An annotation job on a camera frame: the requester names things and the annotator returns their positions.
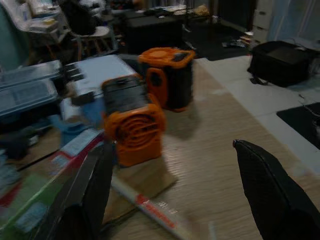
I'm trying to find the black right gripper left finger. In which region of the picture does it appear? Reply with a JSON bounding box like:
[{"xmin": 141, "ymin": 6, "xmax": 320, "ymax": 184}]
[{"xmin": 33, "ymin": 142, "xmax": 114, "ymax": 240}]

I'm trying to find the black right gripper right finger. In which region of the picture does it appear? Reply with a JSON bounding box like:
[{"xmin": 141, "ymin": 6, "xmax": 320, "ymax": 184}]
[{"xmin": 233, "ymin": 139, "xmax": 320, "ymax": 240}]

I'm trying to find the brown cardboard sheet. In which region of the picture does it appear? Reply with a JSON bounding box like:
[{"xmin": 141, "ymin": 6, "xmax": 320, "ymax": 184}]
[{"xmin": 101, "ymin": 156, "xmax": 179, "ymax": 224}]

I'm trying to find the green red carton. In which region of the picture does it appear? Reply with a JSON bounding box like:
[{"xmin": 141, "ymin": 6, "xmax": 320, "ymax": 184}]
[{"xmin": 0, "ymin": 134, "xmax": 107, "ymax": 240}]

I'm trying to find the white tube red print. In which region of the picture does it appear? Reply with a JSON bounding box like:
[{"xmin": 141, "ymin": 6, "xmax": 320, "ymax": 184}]
[{"xmin": 110, "ymin": 178, "xmax": 192, "ymax": 240}]

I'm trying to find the orange black blower fan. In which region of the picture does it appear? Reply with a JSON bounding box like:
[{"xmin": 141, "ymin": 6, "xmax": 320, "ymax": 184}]
[{"xmin": 101, "ymin": 74, "xmax": 166, "ymax": 169}]

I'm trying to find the black floor mat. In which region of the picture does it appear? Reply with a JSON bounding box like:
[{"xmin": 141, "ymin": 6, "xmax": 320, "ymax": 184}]
[{"xmin": 276, "ymin": 101, "xmax": 320, "ymax": 153}]

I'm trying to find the silver hard case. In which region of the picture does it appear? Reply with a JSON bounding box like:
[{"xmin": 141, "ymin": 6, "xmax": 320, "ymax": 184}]
[{"xmin": 64, "ymin": 54, "xmax": 141, "ymax": 101}]

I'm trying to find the orange black tall machine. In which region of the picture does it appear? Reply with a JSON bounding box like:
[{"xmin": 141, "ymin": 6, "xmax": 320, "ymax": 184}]
[{"xmin": 137, "ymin": 46, "xmax": 196, "ymax": 113}]

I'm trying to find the black fabric bag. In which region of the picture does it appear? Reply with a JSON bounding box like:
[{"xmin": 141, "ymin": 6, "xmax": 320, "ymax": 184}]
[{"xmin": 246, "ymin": 40, "xmax": 316, "ymax": 88}]

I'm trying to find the white shell chair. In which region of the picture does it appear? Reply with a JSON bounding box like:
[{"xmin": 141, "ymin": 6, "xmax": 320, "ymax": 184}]
[{"xmin": 66, "ymin": 25, "xmax": 114, "ymax": 62}]

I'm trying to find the dark floor rug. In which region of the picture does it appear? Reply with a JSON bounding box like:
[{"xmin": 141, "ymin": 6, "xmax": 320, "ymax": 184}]
[{"xmin": 181, "ymin": 21, "xmax": 254, "ymax": 62}]

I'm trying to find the black low cabinet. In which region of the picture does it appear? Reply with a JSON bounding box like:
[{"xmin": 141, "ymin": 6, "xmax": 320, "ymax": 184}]
[{"xmin": 124, "ymin": 9, "xmax": 186, "ymax": 55}]

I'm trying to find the teal fabric panel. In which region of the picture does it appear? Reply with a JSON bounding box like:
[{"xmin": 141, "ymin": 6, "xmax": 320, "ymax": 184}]
[{"xmin": 0, "ymin": 4, "xmax": 29, "ymax": 71}]

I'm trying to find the black backpack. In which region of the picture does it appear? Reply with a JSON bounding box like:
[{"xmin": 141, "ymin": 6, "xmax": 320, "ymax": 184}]
[{"xmin": 60, "ymin": 0, "xmax": 98, "ymax": 36}]

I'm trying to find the white drawer unit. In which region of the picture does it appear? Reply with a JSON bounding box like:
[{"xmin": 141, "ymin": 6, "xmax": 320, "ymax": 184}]
[{"xmin": 250, "ymin": 8, "xmax": 274, "ymax": 45}]

